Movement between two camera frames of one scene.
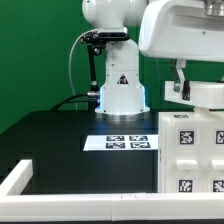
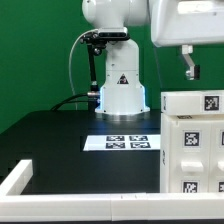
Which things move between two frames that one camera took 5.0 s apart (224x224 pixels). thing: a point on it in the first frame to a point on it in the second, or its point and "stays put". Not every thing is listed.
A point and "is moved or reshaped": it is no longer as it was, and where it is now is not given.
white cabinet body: [191, 152] stays put
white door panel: [184, 156] is moved or reshaped
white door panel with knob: [213, 154] is moved or reshaped
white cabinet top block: [208, 95] is moved or reshaped
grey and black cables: [81, 97] stays put
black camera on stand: [98, 40] stays put
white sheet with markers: [121, 143] stays put
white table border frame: [85, 207] stays put
